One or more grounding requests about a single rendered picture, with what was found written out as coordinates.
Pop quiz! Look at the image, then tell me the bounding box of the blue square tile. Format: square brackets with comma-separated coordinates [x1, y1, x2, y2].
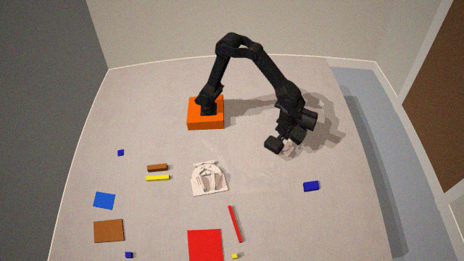
[93, 191, 115, 210]

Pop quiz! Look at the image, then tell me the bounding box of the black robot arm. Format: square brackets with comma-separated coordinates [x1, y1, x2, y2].
[194, 33, 318, 145]

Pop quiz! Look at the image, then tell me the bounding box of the yellow flat bar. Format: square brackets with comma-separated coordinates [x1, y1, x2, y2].
[146, 175, 170, 182]

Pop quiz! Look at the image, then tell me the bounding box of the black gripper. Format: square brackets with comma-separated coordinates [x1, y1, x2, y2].
[263, 117, 297, 154]

